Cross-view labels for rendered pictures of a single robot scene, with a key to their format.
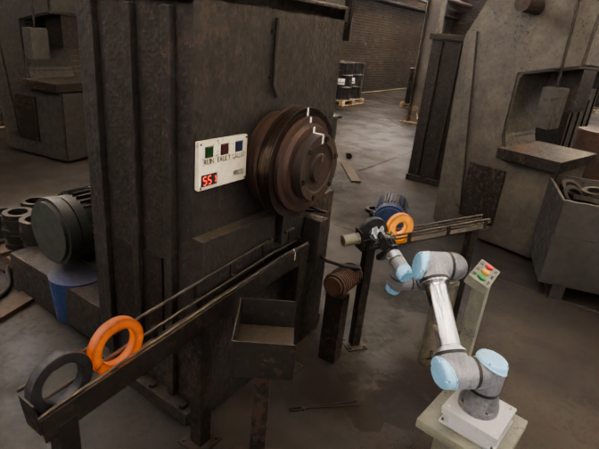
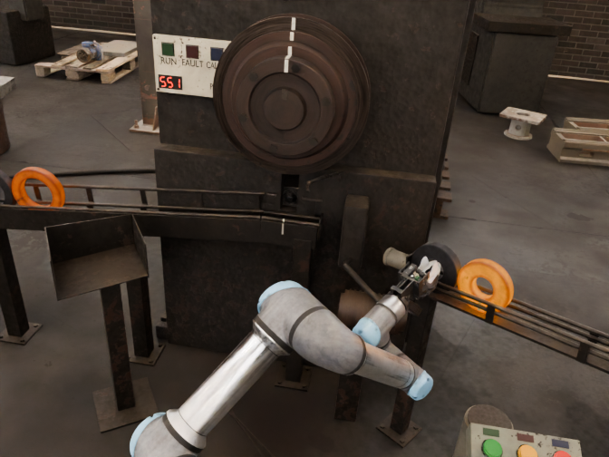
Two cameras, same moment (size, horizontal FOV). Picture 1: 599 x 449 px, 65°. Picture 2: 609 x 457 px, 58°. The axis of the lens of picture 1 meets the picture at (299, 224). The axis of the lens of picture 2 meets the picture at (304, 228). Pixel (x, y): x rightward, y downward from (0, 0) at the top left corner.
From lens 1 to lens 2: 196 cm
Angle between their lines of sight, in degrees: 58
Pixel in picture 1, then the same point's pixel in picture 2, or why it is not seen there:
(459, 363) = (150, 439)
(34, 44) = not seen: outside the picture
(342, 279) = (347, 303)
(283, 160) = (231, 81)
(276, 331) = (133, 267)
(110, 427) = not seen: hidden behind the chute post
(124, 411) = (157, 296)
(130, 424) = not seen: hidden behind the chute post
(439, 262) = (280, 306)
